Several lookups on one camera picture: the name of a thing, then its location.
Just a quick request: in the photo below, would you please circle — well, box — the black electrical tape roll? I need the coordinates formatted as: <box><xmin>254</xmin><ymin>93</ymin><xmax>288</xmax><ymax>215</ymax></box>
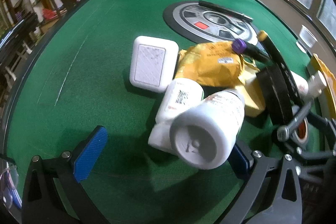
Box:
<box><xmin>292</xmin><ymin>118</ymin><xmax>309</xmax><ymax>147</ymax></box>

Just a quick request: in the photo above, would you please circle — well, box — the white bottle green cross label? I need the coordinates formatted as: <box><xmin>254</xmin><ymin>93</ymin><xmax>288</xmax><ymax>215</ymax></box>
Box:
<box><xmin>170</xmin><ymin>89</ymin><xmax>245</xmax><ymax>170</ymax></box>

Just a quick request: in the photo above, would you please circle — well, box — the black plastic fan-shaped part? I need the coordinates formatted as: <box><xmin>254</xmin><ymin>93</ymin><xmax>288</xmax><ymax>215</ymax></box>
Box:
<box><xmin>256</xmin><ymin>65</ymin><xmax>293</xmax><ymax>126</ymax></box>

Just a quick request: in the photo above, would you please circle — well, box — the purple capped black marker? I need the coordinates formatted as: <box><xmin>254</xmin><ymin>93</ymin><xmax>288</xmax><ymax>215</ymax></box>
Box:
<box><xmin>231</xmin><ymin>39</ymin><xmax>270</xmax><ymax>63</ymax></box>

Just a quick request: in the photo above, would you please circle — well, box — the white USB charger block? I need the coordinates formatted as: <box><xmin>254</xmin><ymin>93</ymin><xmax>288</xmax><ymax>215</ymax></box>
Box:
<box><xmin>129</xmin><ymin>36</ymin><xmax>179</xmax><ymax>93</ymax></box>

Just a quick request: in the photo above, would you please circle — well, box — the small white pill bottle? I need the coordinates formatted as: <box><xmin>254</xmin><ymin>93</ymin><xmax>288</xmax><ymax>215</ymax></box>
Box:
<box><xmin>291</xmin><ymin>71</ymin><xmax>327</xmax><ymax>100</ymax></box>

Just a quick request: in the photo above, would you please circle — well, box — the yellow taped white tray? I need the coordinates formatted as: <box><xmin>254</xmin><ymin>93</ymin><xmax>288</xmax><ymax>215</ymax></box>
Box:
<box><xmin>306</xmin><ymin>53</ymin><xmax>335</xmax><ymax>119</ymax></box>

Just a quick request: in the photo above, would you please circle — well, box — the white bottle red text label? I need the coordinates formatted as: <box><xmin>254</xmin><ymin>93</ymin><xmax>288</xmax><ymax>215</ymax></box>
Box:
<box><xmin>148</xmin><ymin>78</ymin><xmax>204</xmax><ymax>155</ymax></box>

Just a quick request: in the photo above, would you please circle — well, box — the crumpled yellow paper bag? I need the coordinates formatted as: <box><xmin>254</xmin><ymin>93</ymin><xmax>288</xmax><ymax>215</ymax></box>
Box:
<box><xmin>175</xmin><ymin>41</ymin><xmax>266</xmax><ymax>117</ymax></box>

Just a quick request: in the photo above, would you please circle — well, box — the clear plastic water cup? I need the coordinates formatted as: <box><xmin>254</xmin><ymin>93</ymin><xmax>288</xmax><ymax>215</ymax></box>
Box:
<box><xmin>296</xmin><ymin>25</ymin><xmax>317</xmax><ymax>53</ymax></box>

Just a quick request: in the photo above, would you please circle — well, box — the round mahjong table control panel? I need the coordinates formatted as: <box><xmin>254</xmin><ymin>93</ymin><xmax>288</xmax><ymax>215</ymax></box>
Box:
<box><xmin>163</xmin><ymin>1</ymin><xmax>258</xmax><ymax>46</ymax></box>

